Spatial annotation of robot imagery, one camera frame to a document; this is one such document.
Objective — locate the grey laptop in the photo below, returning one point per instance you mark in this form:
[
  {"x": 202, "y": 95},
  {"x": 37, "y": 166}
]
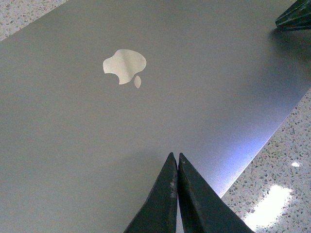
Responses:
[{"x": 95, "y": 95}]

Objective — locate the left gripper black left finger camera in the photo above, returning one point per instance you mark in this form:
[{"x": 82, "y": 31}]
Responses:
[{"x": 159, "y": 211}]

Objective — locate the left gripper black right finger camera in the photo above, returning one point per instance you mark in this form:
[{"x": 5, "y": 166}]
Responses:
[{"x": 202, "y": 210}]

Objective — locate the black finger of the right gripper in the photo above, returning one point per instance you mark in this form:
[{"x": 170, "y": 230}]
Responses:
[{"x": 296, "y": 17}]

